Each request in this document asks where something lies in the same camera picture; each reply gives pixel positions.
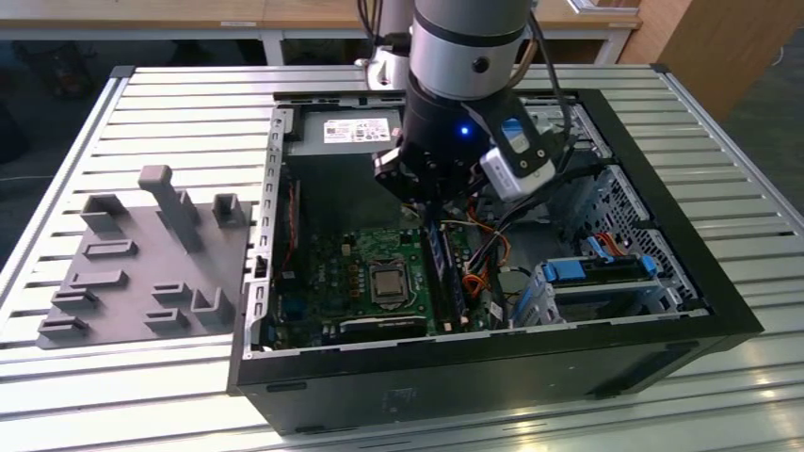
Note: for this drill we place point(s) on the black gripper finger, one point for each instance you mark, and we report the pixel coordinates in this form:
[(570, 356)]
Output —
[(395, 176), (462, 188)]

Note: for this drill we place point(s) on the blue RAM stick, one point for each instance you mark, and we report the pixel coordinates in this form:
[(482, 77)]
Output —
[(440, 254)]

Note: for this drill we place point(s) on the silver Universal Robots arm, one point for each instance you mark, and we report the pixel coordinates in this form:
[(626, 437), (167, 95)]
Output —
[(468, 47)]

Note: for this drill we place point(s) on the grey power supply unit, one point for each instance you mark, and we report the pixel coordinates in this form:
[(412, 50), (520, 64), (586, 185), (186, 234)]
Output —
[(339, 155)]

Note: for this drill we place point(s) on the green motherboard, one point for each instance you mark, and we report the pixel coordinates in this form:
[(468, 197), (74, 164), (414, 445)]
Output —
[(339, 263)]

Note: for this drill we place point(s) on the silver disk bay cage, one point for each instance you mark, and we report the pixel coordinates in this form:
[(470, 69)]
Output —
[(584, 141)]

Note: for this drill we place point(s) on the silver CPU socket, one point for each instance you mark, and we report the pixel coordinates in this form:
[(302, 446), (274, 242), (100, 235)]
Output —
[(388, 282)]

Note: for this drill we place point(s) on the blue disk carrier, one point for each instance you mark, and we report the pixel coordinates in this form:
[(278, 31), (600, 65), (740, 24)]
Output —
[(566, 270)]

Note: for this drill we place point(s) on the black open PC case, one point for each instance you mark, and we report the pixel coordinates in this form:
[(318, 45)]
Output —
[(503, 367)]

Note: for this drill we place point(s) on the grey parts rack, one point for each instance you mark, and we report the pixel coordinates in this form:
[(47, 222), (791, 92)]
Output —
[(144, 273)]

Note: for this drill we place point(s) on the white framed wooden desk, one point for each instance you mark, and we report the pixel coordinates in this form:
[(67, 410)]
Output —
[(188, 19)]

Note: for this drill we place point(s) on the brown wooden cabinet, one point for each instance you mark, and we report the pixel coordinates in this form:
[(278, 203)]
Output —
[(716, 42)]

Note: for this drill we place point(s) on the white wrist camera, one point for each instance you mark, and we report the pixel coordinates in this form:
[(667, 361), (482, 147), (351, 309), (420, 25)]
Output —
[(515, 181)]

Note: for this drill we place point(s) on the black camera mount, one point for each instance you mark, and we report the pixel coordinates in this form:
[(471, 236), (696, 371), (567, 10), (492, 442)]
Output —
[(524, 136)]

